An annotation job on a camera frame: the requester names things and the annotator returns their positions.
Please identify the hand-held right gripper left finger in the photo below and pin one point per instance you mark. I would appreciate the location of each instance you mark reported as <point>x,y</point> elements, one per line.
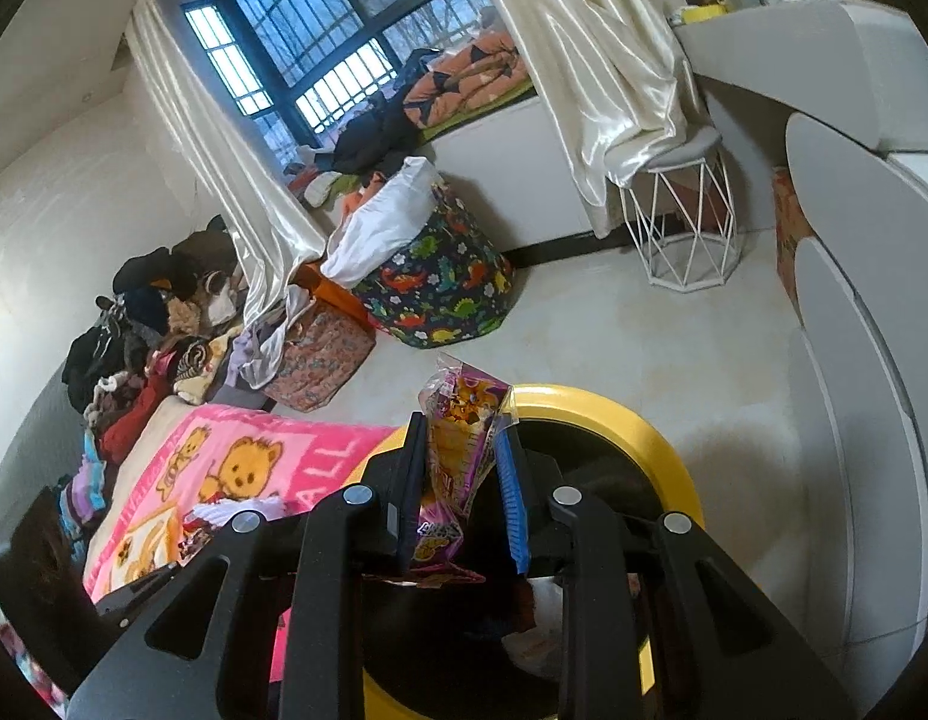
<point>336,555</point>

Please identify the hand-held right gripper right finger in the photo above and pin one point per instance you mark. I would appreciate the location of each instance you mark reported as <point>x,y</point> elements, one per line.
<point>513,510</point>

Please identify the purple snack packet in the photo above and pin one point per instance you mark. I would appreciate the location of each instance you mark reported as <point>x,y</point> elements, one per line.
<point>460,427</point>

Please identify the yellow rimmed black trash bin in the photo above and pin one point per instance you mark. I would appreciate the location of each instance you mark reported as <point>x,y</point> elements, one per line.
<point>629,427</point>

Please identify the pink bear printed blanket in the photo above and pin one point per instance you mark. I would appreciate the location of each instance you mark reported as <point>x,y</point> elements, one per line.
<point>306,457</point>

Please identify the white printed plastic wrapper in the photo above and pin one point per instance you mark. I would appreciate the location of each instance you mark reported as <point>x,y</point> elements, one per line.
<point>231,514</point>

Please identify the floral tote bag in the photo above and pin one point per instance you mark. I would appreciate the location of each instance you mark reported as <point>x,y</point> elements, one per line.
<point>321,360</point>

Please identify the dinosaur print laundry basket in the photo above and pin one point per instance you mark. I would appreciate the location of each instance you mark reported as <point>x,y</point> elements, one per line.
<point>441,285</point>

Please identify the pile of clothes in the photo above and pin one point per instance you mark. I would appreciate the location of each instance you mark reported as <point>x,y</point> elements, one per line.
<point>149,330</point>

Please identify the orange cardboard box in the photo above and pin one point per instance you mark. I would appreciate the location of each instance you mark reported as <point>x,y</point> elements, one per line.
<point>790,232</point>

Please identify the black clothes heap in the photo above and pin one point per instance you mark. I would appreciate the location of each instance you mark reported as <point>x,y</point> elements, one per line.
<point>381,139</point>

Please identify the cream satin curtain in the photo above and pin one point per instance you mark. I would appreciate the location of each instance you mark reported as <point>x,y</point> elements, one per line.
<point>224,165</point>
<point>584,52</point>

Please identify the orange triangle pattern quilt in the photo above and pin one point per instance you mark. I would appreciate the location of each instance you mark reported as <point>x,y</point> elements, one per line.
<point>464,82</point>

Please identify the grey desk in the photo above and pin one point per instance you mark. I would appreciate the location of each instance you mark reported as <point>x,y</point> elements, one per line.
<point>779,67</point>

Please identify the barred window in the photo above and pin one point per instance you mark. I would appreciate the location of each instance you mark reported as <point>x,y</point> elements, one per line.
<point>314,30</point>

